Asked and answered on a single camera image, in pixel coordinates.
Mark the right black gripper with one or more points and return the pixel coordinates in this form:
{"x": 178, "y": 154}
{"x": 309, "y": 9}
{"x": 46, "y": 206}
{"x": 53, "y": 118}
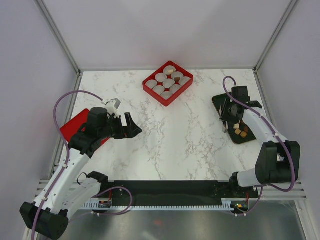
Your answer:
{"x": 225, "y": 116}

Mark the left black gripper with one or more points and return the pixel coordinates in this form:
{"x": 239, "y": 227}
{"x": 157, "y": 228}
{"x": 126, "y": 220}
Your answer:
{"x": 129, "y": 131}

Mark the metal tongs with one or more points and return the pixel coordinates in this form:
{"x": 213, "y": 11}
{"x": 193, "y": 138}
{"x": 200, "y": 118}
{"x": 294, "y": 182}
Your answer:
{"x": 225, "y": 126}

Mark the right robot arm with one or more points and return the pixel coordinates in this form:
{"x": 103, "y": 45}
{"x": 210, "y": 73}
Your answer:
{"x": 277, "y": 164}

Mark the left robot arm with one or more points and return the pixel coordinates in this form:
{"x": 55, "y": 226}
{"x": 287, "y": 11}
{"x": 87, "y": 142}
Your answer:
{"x": 50, "y": 212}

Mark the cream square chocolate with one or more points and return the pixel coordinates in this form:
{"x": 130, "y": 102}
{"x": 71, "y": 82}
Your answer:
{"x": 236, "y": 126}

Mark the red chocolate box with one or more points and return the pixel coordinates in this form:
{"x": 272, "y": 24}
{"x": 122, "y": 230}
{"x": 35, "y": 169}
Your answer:
{"x": 162, "y": 86}

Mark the dark green tray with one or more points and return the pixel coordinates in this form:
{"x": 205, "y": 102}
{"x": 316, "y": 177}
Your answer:
{"x": 217, "y": 101}

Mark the red box lid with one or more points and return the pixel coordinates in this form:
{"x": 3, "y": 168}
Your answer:
{"x": 75, "y": 125}

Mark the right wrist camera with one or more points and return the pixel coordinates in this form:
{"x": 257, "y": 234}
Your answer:
{"x": 240, "y": 93}

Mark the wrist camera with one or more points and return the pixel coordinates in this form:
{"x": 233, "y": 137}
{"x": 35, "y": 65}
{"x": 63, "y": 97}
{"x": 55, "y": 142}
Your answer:
{"x": 112, "y": 105}
{"x": 240, "y": 93}

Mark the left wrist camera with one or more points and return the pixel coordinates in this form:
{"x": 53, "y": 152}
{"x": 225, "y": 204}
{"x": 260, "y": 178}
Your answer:
{"x": 112, "y": 105}

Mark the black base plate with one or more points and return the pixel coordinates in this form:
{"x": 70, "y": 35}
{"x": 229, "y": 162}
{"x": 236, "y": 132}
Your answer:
{"x": 180, "y": 192}

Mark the white cable duct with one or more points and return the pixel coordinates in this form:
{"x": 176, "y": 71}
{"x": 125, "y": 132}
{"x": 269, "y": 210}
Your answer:
{"x": 224, "y": 205}

